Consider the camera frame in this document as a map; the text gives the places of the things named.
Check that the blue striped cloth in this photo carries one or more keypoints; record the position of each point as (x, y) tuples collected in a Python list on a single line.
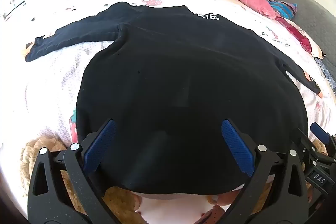
[(284, 10)]

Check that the black sweater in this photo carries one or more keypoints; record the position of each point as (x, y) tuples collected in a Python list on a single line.
[(183, 82)]

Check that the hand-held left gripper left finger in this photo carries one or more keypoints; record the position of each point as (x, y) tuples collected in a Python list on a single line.
[(101, 144)]

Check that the strawberry printed bed sheet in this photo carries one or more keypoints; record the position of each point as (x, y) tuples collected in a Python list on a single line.
[(52, 82)]

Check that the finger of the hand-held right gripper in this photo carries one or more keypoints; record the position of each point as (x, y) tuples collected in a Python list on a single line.
[(319, 132), (304, 145)]

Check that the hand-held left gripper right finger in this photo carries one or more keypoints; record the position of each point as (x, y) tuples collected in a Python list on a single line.
[(236, 148)]

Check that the brown plush blanket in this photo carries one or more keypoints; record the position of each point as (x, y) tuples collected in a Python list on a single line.
[(44, 146)]

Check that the grey padded headboard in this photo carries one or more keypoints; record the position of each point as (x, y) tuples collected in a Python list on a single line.
[(315, 19)]

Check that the red patterned pillow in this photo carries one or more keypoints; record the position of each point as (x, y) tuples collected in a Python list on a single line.
[(299, 35)]

